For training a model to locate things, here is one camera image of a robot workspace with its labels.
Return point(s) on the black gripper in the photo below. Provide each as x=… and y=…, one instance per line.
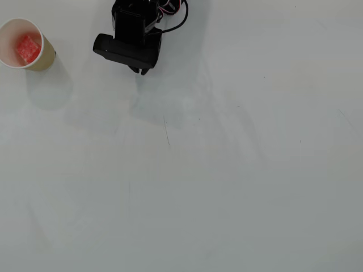
x=139, y=69

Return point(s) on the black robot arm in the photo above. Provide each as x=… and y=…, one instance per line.
x=133, y=4

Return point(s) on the beige paper cup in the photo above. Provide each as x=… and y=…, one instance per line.
x=45, y=58

